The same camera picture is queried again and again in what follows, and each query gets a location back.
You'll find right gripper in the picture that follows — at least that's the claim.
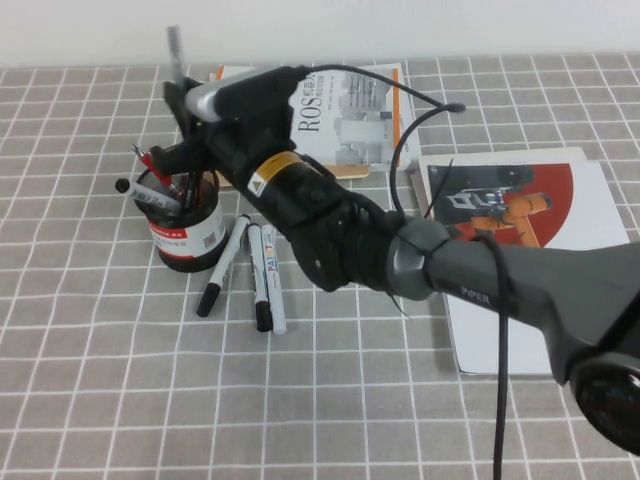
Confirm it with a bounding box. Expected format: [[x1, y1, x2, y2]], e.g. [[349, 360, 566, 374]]
[[148, 76, 297, 182]]

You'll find red pen with silver tip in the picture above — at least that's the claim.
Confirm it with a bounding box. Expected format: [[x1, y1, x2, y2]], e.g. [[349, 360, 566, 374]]
[[130, 143, 175, 187]]

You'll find black mesh pen holder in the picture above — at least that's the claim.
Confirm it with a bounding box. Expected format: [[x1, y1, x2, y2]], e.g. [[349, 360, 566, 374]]
[[135, 164, 226, 274]]

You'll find white marker with black cap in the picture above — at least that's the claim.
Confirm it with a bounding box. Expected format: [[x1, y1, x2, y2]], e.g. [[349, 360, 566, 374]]
[[247, 223, 275, 334], [113, 178, 183, 213]]

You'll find white marker with black ends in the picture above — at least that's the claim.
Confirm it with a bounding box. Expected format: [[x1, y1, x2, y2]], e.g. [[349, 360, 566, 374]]
[[195, 213, 251, 319]]

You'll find tan book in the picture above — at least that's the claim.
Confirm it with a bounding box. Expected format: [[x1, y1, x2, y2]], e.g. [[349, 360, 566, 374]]
[[208, 72, 372, 189]]

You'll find white paint marker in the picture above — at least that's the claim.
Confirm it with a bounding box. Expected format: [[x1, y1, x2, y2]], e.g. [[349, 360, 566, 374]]
[[260, 224, 289, 336]]

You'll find white ROS book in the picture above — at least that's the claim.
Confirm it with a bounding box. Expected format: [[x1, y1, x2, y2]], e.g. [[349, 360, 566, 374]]
[[208, 63, 405, 172]]

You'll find black zip tie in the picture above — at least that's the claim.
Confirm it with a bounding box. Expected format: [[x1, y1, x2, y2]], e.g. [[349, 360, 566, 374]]
[[422, 158, 455, 221]]

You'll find grey white-grid tablecloth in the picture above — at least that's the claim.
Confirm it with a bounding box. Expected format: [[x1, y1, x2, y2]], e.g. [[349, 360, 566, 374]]
[[0, 52, 640, 480]]

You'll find silver wrist camera black mount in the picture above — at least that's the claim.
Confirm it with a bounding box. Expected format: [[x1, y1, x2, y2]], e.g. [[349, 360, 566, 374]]
[[183, 66, 307, 132]]

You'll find black cable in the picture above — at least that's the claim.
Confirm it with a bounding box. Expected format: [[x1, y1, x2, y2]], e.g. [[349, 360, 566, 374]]
[[299, 63, 519, 480]]

